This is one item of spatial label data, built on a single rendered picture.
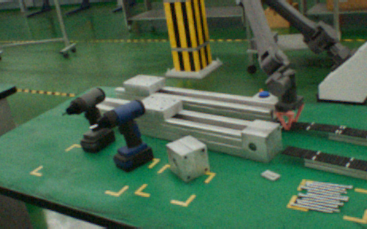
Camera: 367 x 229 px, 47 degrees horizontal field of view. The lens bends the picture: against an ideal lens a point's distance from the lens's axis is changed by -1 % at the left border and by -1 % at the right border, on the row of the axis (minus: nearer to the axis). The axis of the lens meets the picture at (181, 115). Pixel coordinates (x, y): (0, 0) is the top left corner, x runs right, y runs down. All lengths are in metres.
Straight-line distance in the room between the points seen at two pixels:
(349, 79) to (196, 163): 0.74
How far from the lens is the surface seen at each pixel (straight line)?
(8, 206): 2.02
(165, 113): 1.57
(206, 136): 1.48
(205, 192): 1.28
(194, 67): 4.78
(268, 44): 1.51
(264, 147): 1.36
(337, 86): 1.80
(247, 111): 1.58
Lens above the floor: 1.49
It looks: 23 degrees down
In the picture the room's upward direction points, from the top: 10 degrees counter-clockwise
